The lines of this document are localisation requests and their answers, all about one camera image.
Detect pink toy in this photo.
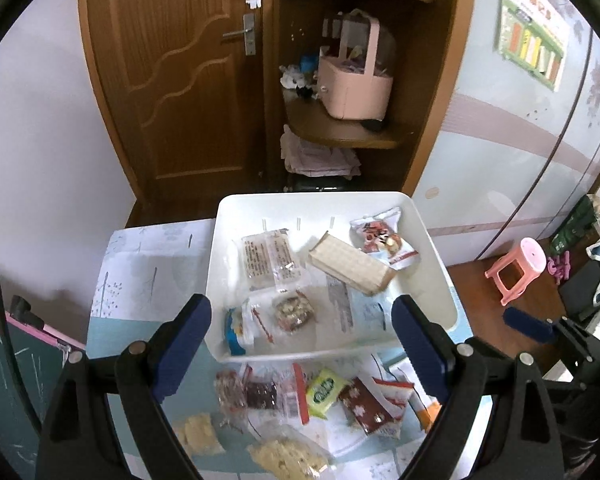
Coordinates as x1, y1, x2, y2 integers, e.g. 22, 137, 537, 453
546, 252, 573, 281

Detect wall poster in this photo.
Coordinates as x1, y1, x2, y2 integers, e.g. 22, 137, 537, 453
495, 0, 570, 93

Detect black easel knob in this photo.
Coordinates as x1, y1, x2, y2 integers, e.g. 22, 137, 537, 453
9, 294, 43, 331

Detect yellow crisp chunk packet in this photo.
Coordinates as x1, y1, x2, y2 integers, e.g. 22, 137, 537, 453
247, 435, 333, 480

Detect green chalkboard pink frame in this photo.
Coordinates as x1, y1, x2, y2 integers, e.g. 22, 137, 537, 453
0, 292, 88, 480

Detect clear red-edged snack packet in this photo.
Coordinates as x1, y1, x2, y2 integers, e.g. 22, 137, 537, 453
277, 362, 311, 426

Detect metal door handle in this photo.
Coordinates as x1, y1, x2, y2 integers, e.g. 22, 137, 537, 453
221, 14, 257, 57

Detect patterned teal white tablecloth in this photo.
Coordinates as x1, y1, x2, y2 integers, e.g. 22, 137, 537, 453
87, 217, 481, 480

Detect red jujube snack packet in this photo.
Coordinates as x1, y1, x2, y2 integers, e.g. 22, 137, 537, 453
349, 207, 421, 272

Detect pale sliding-door wardrobe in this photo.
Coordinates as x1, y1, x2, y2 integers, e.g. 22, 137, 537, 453
410, 0, 600, 268

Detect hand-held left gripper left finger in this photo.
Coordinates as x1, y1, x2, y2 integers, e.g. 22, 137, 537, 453
37, 294, 213, 480

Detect pink plastic stool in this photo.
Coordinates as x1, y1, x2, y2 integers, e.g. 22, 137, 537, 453
484, 236, 548, 307

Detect clear reddish snack packet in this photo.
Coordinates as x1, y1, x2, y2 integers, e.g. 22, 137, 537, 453
215, 369, 248, 428

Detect blue snack packet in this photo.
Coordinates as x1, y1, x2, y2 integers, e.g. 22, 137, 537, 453
224, 305, 256, 357

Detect yellow-green candy packet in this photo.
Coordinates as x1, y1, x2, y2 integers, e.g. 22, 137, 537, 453
306, 367, 351, 418

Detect large white packet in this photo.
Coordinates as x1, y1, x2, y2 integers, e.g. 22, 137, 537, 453
325, 275, 388, 333

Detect dark red flower-print packet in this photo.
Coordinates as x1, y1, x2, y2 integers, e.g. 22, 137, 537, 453
337, 376, 401, 438

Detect dark brown snack packet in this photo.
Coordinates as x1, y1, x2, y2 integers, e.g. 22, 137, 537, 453
244, 380, 280, 411

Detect yellow puff ball packet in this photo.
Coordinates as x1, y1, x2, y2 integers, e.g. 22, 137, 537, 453
172, 412, 226, 457

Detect white plastic storage bin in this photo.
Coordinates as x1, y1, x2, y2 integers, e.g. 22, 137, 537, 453
202, 191, 458, 365

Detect pink handled basket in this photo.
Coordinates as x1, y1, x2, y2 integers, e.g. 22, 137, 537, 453
315, 9, 397, 122

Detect brown wooden door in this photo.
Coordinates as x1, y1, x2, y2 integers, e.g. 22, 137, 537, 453
77, 0, 281, 226

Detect beige cracker packet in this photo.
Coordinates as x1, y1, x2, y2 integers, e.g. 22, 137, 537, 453
307, 231, 397, 296

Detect wooden corner shelf cabinet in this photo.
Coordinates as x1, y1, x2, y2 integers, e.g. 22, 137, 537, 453
265, 0, 481, 201

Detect folded pinkish cloth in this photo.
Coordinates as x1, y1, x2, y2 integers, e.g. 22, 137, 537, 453
279, 124, 363, 178

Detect white orange snack packet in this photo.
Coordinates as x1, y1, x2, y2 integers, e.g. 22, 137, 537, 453
387, 355, 441, 433

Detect mixed nut packet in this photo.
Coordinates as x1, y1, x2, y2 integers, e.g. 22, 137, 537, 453
247, 287, 318, 348

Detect clear printed cake packet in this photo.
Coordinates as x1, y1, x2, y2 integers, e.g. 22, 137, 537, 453
240, 229, 303, 293

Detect small plush toys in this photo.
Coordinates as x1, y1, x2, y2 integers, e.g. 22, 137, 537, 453
279, 52, 321, 103

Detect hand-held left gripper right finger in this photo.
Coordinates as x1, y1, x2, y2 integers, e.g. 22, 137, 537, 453
391, 294, 566, 480

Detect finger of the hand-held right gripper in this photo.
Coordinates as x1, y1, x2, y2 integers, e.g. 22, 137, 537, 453
503, 306, 600, 366

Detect dark bag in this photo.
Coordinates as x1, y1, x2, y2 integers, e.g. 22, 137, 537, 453
562, 260, 600, 323

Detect green bag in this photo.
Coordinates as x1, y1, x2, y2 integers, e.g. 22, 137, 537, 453
550, 194, 600, 256

